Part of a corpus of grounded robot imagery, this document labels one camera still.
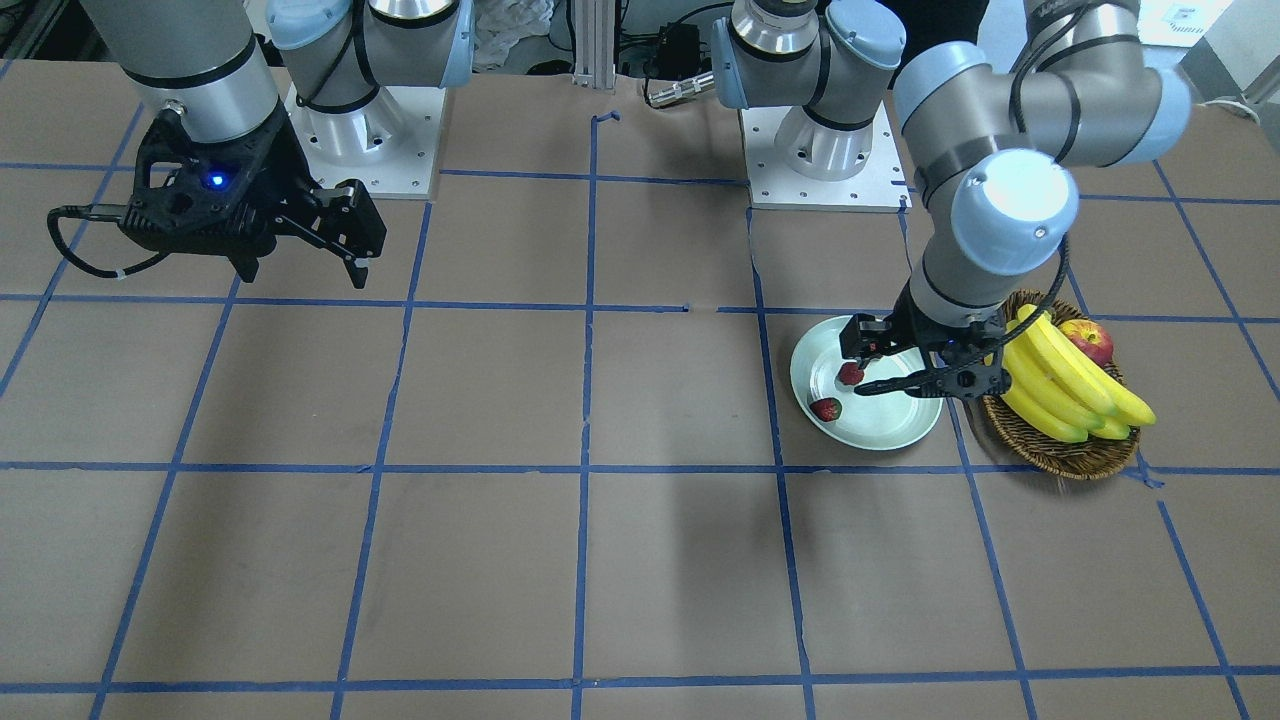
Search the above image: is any aluminium frame post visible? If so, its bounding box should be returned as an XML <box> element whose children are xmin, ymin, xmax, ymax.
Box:
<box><xmin>566</xmin><ymin>0</ymin><xmax>621</xmax><ymax>94</ymax></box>

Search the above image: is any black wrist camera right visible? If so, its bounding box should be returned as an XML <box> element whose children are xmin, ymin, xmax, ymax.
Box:
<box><xmin>46</xmin><ymin>156</ymin><xmax>276</xmax><ymax>281</ymax></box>

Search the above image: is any yellow banana bunch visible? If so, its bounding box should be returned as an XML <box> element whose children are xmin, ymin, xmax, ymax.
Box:
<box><xmin>1002</xmin><ymin>304</ymin><xmax>1157</xmax><ymax>443</ymax></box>

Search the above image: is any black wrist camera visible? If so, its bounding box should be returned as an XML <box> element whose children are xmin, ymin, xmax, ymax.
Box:
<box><xmin>46</xmin><ymin>156</ymin><xmax>276</xmax><ymax>281</ymax></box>
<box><xmin>854</xmin><ymin>340</ymin><xmax>1012</xmax><ymax>398</ymax></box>

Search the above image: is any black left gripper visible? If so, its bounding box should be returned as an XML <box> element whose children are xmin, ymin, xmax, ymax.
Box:
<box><xmin>838</xmin><ymin>281</ymin><xmax>1006</xmax><ymax>375</ymax></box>

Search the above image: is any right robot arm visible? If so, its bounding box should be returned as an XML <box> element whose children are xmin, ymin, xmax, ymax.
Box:
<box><xmin>47</xmin><ymin>1</ymin><xmax>475</xmax><ymax>290</ymax></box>

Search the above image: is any brown wicker basket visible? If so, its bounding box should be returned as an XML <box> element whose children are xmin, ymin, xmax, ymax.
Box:
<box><xmin>966</xmin><ymin>290</ymin><xmax>1143</xmax><ymax>480</ymax></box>

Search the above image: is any red yellow apple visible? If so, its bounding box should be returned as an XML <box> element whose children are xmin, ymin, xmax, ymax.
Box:
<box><xmin>1059</xmin><ymin>318</ymin><xmax>1114</xmax><ymax>366</ymax></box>

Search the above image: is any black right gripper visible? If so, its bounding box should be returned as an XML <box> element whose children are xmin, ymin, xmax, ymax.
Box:
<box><xmin>134</xmin><ymin>102</ymin><xmax>387</xmax><ymax>290</ymax></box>

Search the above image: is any pale green plate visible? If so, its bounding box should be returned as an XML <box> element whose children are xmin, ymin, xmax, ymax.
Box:
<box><xmin>788</xmin><ymin>316</ymin><xmax>945</xmax><ymax>451</ymax></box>

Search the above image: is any red strawberry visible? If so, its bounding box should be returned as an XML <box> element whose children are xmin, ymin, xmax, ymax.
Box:
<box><xmin>808</xmin><ymin>397</ymin><xmax>844</xmax><ymax>423</ymax></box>
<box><xmin>836</xmin><ymin>361</ymin><xmax>865</xmax><ymax>388</ymax></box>

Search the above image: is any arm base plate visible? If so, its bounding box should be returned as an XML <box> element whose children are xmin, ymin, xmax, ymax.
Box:
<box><xmin>285</xmin><ymin>85</ymin><xmax>451</xmax><ymax>201</ymax></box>
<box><xmin>739</xmin><ymin>104</ymin><xmax>913</xmax><ymax>213</ymax></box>

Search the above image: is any black power adapter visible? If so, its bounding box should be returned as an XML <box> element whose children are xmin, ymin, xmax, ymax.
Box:
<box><xmin>650</xmin><ymin>23</ymin><xmax>701</xmax><ymax>79</ymax></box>

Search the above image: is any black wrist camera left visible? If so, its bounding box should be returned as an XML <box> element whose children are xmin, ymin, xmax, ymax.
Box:
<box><xmin>854</xmin><ymin>340</ymin><xmax>1012</xmax><ymax>398</ymax></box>

